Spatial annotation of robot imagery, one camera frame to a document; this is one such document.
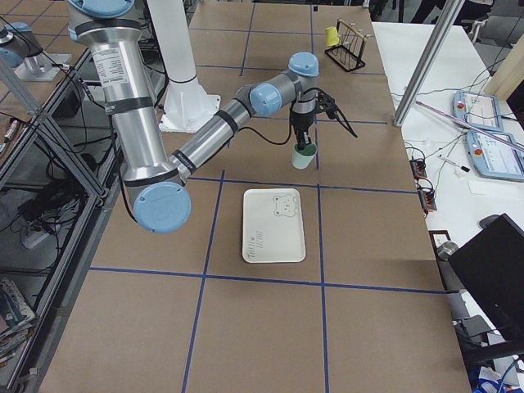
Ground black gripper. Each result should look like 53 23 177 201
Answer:
290 111 314 151

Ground light green cup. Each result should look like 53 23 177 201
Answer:
291 143 318 169

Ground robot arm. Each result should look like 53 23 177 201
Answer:
1 22 43 68
67 1 319 233

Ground white bear print tray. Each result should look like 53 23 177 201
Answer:
242 188 306 264

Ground yellow cup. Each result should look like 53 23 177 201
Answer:
325 25 340 47

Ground wooden rack dowel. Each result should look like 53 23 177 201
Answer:
337 18 372 40

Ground white side table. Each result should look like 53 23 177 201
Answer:
373 22 523 246

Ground upper teach pendant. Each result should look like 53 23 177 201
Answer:
452 90 504 132

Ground teach pendant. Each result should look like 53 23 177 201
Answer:
466 130 523 183
452 90 504 132

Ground lower teach pendant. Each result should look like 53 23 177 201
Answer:
466 130 523 183

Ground black laptop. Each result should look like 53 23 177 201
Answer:
449 214 523 341

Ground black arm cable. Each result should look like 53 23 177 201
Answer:
241 88 359 145

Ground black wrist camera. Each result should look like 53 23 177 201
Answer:
315 92 337 120

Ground black wire cup rack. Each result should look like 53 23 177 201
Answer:
324 38 369 72

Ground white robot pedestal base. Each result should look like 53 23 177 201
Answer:
147 0 220 133

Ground aluminium frame post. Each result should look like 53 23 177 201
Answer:
393 0 464 127

